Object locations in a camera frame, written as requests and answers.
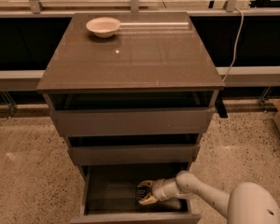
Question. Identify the grey drawer cabinet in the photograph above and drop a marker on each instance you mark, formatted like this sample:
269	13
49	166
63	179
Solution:
149	53

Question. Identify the grey top drawer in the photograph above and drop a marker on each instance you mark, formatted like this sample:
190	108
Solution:
118	114

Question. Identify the black rxbar chocolate bar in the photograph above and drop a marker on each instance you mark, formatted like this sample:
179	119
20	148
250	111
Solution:
140	193

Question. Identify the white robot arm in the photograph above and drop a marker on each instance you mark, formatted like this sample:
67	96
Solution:
248	203

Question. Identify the grey open bottom drawer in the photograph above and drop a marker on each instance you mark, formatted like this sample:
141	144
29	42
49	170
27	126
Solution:
110	197

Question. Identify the grey middle drawer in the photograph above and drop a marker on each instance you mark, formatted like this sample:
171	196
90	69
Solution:
133	149

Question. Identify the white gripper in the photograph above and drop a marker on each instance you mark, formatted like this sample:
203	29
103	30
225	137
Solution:
159	189

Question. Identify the white bowl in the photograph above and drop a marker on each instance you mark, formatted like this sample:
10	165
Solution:
103	27

